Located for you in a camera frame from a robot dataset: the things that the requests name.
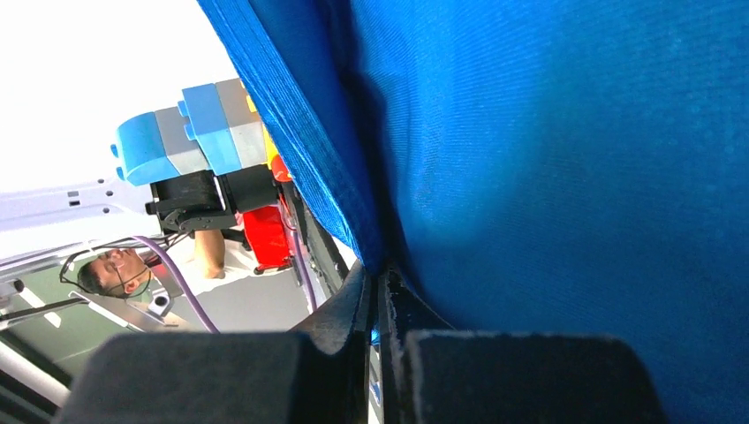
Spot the blue cloth napkin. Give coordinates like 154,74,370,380
200,1,748,423

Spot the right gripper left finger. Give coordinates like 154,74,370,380
55,263,371,423

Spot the red object in background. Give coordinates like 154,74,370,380
242,206,292,276

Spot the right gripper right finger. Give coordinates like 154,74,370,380
377,269,667,423

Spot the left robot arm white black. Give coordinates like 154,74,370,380
145,164,279,233

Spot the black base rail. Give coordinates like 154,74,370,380
279,182,350,306

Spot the blue orange toy car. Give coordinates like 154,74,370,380
110,79,292,186

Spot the person in background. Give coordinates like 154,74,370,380
76,230,257,299

